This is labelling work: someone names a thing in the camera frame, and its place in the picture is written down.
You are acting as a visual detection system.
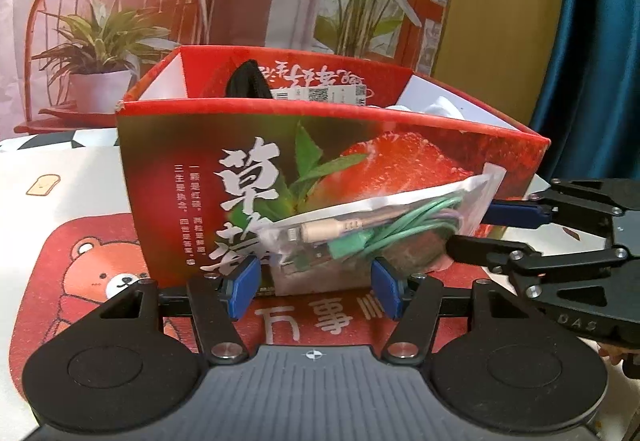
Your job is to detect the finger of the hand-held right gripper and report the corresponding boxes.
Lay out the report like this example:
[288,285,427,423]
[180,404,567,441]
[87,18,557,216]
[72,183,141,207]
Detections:
[445,233,633,279]
[482,178,640,234]

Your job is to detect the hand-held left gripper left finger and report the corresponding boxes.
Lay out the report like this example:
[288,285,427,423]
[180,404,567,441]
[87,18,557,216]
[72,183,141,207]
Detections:
[97,257,261,364]

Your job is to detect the yellow wooden panel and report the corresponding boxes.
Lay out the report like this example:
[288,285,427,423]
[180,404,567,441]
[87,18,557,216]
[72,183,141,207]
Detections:
[430,0,571,132]

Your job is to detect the white cloth item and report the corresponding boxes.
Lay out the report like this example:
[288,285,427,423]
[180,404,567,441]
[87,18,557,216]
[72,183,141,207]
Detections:
[387,96,466,119]

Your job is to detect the clear bag of cables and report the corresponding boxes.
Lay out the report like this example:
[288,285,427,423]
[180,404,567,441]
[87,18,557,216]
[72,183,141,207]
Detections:
[257,164,506,297]

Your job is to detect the cartoon bear printed mat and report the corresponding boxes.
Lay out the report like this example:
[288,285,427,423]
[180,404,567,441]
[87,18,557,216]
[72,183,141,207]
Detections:
[0,146,640,441]

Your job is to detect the teal curtain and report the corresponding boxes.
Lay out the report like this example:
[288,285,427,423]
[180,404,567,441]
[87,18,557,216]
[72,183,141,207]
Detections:
[530,0,640,187]

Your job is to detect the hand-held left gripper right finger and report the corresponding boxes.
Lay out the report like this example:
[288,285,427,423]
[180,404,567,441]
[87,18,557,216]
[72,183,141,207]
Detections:
[372,257,531,364]

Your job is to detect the red strawberry print cardboard box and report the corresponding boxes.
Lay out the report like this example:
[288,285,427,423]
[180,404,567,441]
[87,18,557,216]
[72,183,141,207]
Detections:
[116,46,551,292]

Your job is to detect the person's right hand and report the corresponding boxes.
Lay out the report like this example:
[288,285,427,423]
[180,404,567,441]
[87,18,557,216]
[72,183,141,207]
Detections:
[597,341,640,382]

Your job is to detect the black cloth item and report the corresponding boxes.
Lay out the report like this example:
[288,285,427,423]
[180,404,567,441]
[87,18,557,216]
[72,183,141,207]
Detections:
[226,60,273,99]

